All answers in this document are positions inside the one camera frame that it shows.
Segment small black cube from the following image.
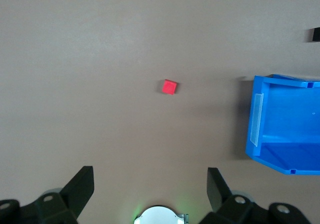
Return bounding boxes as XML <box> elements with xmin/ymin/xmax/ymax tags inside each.
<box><xmin>306</xmin><ymin>27</ymin><xmax>320</xmax><ymax>44</ymax></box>

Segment small red cube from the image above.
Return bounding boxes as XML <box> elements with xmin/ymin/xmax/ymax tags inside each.
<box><xmin>160</xmin><ymin>78</ymin><xmax>180</xmax><ymax>96</ymax></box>

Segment blue plastic storage bin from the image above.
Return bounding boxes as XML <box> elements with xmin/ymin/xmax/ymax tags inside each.
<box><xmin>244</xmin><ymin>73</ymin><xmax>320</xmax><ymax>176</ymax></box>

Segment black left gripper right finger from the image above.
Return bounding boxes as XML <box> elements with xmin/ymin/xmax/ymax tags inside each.
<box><xmin>199</xmin><ymin>167</ymin><xmax>312</xmax><ymax>224</ymax></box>

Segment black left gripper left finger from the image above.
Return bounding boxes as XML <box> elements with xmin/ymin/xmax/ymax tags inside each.
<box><xmin>0</xmin><ymin>165</ymin><xmax>95</xmax><ymax>224</ymax></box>

